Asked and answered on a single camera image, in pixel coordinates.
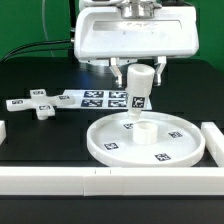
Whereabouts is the white right rail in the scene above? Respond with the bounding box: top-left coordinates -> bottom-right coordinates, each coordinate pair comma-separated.
201,122 -> 224,168

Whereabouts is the white rail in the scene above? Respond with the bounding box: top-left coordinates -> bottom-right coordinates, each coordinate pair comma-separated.
0,121 -> 6,145
201,122 -> 224,168
0,167 -> 224,196

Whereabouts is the white marker tag sheet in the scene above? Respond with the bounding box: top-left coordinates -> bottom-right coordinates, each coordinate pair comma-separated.
61,89 -> 153,111

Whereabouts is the white round table top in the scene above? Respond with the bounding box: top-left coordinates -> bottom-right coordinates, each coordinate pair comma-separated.
87,112 -> 205,167

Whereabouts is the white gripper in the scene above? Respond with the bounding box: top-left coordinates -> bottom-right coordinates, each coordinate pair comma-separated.
74,5 -> 199,88

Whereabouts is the black cable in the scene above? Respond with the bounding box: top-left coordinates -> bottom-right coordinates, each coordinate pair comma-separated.
0,0 -> 84,64

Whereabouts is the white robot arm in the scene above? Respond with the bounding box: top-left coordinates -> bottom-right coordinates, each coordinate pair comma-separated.
74,0 -> 199,85

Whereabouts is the white cross-shaped table base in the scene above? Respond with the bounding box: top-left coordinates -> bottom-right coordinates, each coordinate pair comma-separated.
6,89 -> 75,120

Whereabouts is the white front rail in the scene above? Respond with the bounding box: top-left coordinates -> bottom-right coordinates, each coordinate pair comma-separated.
0,167 -> 224,196

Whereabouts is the white left rail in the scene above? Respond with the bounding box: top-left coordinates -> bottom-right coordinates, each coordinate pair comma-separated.
0,121 -> 6,145

